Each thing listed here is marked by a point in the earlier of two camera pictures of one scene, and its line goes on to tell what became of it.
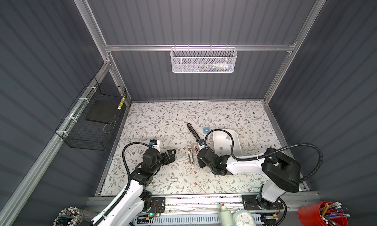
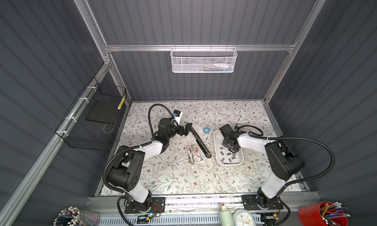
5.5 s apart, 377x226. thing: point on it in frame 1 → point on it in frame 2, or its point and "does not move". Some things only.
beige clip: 190,155 does not move
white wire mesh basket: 203,58 does not move
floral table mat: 185,126 does not move
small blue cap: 206,129 does not move
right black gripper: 200,163 → 224,143
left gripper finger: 171,156 → 187,128
